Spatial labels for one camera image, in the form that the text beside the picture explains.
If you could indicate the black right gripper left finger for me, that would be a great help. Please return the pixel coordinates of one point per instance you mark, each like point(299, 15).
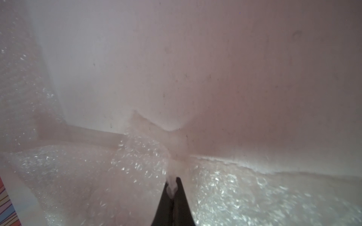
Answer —
point(164, 212)

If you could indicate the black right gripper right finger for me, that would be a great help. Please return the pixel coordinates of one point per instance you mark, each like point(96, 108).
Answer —
point(182, 215)

